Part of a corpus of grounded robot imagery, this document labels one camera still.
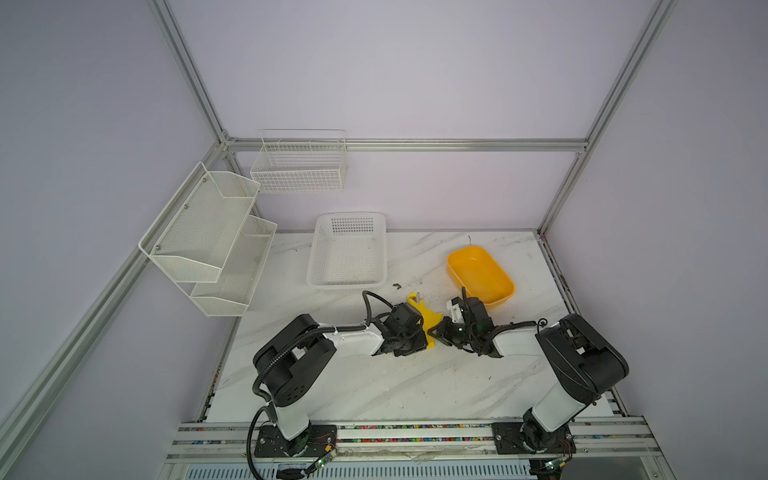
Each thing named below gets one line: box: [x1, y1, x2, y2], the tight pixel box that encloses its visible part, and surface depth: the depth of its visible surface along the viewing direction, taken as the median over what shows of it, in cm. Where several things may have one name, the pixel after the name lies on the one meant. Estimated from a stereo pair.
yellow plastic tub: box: [447, 246, 516, 309], surface depth 106 cm
